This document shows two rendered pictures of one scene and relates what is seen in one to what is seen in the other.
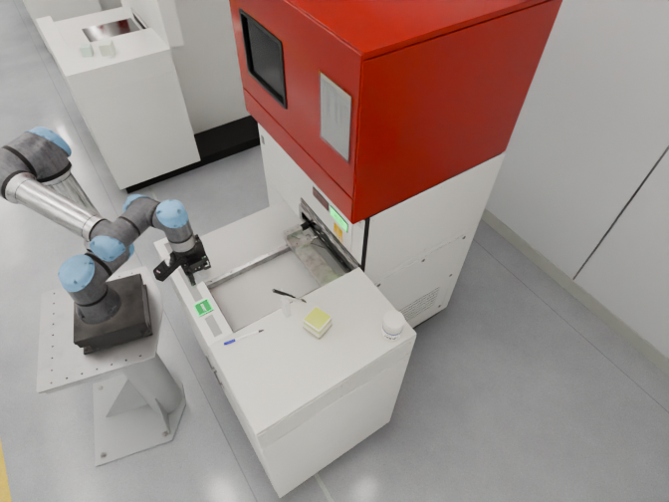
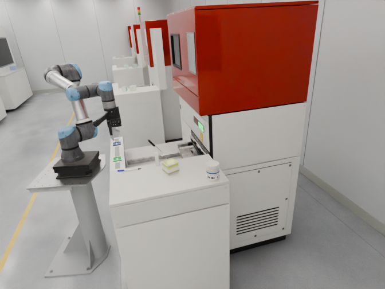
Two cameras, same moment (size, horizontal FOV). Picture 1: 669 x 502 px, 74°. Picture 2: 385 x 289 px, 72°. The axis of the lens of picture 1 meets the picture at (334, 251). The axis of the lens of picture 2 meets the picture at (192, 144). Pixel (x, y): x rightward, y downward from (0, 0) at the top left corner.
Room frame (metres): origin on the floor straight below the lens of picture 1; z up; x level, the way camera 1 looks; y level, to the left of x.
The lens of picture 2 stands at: (-0.41, -0.53, 1.73)
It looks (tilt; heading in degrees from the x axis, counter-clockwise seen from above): 24 degrees down; 20
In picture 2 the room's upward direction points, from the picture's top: 4 degrees counter-clockwise
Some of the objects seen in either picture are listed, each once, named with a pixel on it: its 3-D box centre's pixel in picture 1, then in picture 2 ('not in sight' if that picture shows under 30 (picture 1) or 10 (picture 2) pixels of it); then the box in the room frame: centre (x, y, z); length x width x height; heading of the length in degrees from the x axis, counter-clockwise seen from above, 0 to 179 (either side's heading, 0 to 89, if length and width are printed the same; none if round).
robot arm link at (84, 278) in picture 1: (83, 277); (69, 136); (0.90, 0.86, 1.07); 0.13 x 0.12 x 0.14; 156
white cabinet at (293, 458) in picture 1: (281, 349); (165, 219); (0.98, 0.24, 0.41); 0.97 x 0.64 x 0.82; 34
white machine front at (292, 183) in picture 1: (307, 193); (193, 125); (1.39, 0.12, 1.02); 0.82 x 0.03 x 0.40; 34
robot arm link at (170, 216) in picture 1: (173, 220); (106, 91); (0.86, 0.46, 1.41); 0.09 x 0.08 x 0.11; 66
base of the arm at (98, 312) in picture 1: (95, 299); (71, 151); (0.88, 0.87, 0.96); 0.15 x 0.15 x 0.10
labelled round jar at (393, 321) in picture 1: (392, 326); (212, 171); (0.77, -0.20, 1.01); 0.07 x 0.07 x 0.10
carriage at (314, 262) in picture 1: (312, 260); (187, 156); (1.16, 0.09, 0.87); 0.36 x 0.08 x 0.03; 34
